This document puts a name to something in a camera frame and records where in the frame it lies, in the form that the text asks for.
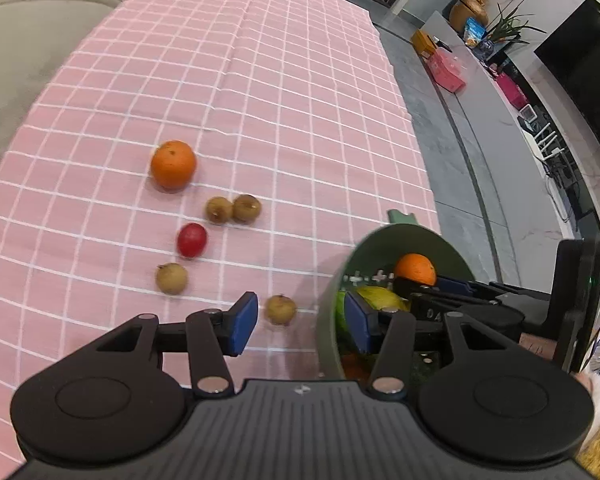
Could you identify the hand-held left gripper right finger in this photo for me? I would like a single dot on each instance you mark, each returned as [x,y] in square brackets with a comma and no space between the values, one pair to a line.
[357,322]

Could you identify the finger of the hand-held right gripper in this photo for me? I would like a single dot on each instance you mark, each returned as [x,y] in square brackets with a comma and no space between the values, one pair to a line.
[455,285]
[470,307]

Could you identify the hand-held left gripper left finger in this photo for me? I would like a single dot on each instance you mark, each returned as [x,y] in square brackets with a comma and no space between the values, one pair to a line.
[245,322]

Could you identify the yellow-green pear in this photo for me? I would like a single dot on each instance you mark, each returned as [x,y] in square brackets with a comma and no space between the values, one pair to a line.
[380,299]
[340,310]

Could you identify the green colander bowl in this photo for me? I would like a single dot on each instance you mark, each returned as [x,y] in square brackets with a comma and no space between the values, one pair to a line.
[330,340]

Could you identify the brown longan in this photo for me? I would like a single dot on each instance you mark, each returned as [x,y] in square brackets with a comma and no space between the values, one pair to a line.
[280,309]
[171,278]
[246,208]
[218,209]

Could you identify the orange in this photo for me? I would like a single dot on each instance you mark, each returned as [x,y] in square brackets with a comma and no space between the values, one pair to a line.
[356,366]
[415,270]
[173,165]

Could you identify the small red tomato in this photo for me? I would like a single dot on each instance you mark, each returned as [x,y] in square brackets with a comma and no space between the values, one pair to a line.
[192,240]

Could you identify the white router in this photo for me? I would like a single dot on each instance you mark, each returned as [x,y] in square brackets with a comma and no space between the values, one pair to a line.
[545,142]

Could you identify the white marble television cabinet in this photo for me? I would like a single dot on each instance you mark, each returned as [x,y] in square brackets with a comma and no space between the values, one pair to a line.
[485,110]

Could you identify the red box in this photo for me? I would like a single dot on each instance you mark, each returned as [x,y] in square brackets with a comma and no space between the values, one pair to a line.
[511,90]

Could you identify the pink box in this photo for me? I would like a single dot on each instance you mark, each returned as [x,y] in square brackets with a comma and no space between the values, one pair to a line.
[446,72]

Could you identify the pink checked tablecloth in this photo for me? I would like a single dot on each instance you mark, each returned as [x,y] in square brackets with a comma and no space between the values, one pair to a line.
[280,110]

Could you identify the black television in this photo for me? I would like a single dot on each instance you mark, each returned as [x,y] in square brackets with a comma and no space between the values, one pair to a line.
[585,60]

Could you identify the orange box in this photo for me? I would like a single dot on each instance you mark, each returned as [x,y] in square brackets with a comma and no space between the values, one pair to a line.
[423,42]

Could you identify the blue snack bag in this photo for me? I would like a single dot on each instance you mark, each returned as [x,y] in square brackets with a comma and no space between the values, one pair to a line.
[475,31]

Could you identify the green potted plant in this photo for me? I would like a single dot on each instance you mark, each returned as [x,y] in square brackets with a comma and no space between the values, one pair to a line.
[510,27]

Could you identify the gold vase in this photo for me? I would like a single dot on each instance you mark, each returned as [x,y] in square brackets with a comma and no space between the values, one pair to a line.
[467,12]

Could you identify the beige sofa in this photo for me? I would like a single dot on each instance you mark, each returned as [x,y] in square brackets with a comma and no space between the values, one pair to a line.
[40,50]

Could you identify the small white frame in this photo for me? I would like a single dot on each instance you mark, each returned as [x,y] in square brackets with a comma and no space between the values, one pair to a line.
[527,113]

